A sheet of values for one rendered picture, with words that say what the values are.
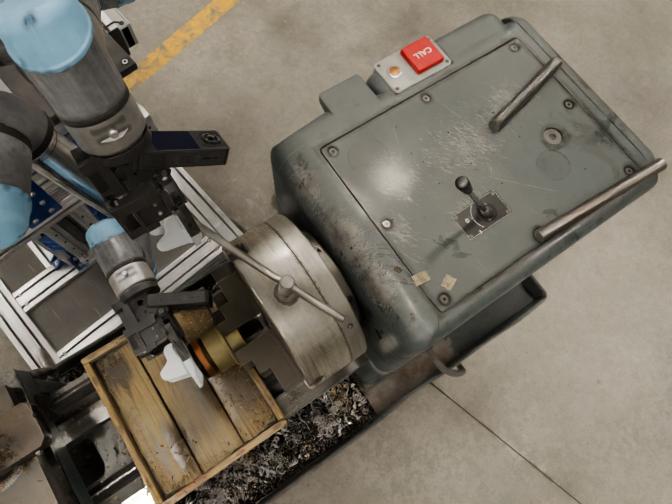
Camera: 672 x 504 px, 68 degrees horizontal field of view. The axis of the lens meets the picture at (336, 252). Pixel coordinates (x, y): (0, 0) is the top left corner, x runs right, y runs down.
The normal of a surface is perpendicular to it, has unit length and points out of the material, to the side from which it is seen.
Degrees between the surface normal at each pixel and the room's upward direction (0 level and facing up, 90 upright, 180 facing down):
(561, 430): 0
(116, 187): 70
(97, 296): 0
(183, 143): 35
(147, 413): 0
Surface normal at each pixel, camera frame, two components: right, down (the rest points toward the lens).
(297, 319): 0.27, 0.01
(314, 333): 0.37, 0.21
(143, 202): 0.54, 0.63
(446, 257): 0.05, -0.32
